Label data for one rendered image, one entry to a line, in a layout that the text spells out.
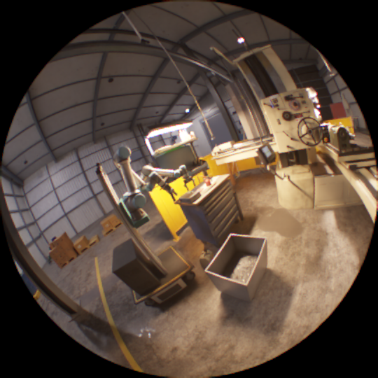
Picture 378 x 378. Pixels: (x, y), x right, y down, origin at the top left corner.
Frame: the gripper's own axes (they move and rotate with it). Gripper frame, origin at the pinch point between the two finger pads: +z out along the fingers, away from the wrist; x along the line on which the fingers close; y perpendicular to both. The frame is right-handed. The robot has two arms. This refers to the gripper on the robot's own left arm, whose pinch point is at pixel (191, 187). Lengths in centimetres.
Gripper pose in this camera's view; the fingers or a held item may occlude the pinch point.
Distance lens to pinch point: 172.7
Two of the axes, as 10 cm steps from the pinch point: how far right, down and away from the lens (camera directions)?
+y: 6.1, -0.4, -7.9
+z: 4.0, 8.8, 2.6
